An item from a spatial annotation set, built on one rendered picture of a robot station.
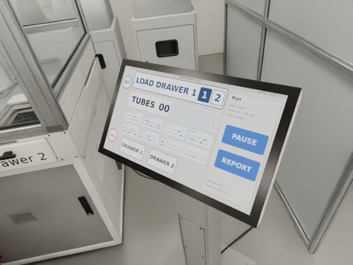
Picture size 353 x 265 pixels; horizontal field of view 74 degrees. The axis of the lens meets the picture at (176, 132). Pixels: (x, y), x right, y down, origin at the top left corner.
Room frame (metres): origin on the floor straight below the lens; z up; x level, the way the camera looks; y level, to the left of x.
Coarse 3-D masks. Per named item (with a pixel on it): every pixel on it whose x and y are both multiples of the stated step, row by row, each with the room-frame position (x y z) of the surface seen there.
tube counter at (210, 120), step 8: (160, 104) 0.56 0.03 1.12; (168, 104) 0.55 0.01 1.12; (176, 104) 0.54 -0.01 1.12; (160, 112) 0.55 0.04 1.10; (168, 112) 0.54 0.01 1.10; (176, 112) 0.52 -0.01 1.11; (184, 112) 0.51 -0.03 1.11; (192, 112) 0.50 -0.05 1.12; (200, 112) 0.49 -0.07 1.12; (208, 112) 0.48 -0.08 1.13; (184, 120) 0.50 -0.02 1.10; (192, 120) 0.49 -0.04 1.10; (200, 120) 0.48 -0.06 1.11; (208, 120) 0.47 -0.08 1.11; (216, 120) 0.46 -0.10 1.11; (208, 128) 0.45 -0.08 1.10; (216, 128) 0.44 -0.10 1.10
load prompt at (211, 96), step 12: (132, 84) 0.66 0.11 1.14; (144, 84) 0.63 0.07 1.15; (156, 84) 0.61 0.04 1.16; (168, 84) 0.59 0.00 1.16; (180, 84) 0.57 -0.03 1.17; (192, 84) 0.55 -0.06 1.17; (204, 84) 0.53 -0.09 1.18; (168, 96) 0.57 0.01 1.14; (180, 96) 0.55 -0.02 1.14; (192, 96) 0.53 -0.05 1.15; (204, 96) 0.51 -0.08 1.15; (216, 96) 0.49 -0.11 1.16; (216, 108) 0.47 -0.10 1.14
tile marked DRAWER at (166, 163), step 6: (150, 150) 0.49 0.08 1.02; (156, 150) 0.48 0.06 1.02; (150, 156) 0.48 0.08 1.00; (156, 156) 0.47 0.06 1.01; (162, 156) 0.46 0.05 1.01; (168, 156) 0.46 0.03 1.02; (150, 162) 0.47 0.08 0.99; (156, 162) 0.46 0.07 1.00; (162, 162) 0.45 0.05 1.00; (168, 162) 0.44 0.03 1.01; (174, 162) 0.44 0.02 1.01; (162, 168) 0.44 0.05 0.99; (168, 168) 0.43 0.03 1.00; (174, 168) 0.43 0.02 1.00
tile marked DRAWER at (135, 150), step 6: (126, 138) 0.56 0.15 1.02; (120, 144) 0.55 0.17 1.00; (126, 144) 0.54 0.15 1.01; (132, 144) 0.53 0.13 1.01; (138, 144) 0.52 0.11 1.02; (120, 150) 0.54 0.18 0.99; (126, 150) 0.53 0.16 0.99; (132, 150) 0.52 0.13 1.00; (138, 150) 0.51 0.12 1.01; (144, 150) 0.50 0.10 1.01; (132, 156) 0.51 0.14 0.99; (138, 156) 0.50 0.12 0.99
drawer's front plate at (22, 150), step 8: (16, 144) 0.73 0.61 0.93; (24, 144) 0.73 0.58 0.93; (32, 144) 0.73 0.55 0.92; (40, 144) 0.73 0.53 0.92; (48, 144) 0.74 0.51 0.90; (0, 152) 0.72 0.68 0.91; (16, 152) 0.72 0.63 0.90; (24, 152) 0.72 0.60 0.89; (32, 152) 0.72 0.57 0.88; (40, 152) 0.73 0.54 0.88; (48, 152) 0.73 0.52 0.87; (0, 160) 0.72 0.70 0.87; (16, 160) 0.72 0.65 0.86; (32, 160) 0.72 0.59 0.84; (40, 160) 0.73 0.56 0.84; (48, 160) 0.73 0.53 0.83; (0, 168) 0.71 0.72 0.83; (8, 168) 0.72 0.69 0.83
